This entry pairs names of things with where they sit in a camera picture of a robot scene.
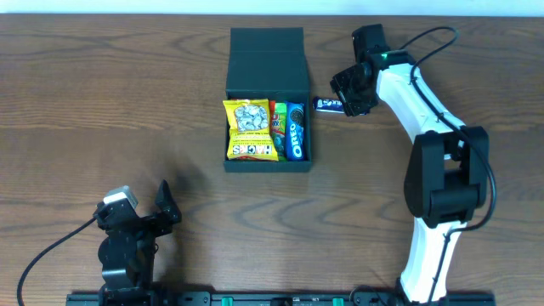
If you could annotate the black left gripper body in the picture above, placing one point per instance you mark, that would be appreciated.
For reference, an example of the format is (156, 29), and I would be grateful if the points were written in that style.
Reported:
(142, 222)

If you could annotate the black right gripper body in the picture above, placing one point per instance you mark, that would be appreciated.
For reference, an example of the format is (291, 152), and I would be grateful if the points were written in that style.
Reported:
(346, 99)

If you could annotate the blue Dairy Milk chocolate bar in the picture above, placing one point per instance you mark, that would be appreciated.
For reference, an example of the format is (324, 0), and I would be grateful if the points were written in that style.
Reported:
(328, 105)

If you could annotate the dark green box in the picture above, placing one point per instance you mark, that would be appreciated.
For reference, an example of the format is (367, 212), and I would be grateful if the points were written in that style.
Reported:
(270, 63)

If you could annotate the green Haribo gummy bag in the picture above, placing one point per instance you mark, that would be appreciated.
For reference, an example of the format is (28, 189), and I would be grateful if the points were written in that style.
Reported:
(278, 130)

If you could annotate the yellow Hacks candy bag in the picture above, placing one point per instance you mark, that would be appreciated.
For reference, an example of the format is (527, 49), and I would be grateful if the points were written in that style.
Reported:
(251, 129)

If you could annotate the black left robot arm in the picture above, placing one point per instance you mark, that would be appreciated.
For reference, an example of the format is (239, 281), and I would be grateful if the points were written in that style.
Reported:
(128, 252)

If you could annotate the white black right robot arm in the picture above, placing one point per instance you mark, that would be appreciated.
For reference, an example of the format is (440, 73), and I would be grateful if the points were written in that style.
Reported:
(449, 186)

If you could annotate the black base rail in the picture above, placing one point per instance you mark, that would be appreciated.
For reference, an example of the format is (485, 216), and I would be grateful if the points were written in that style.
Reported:
(280, 299)

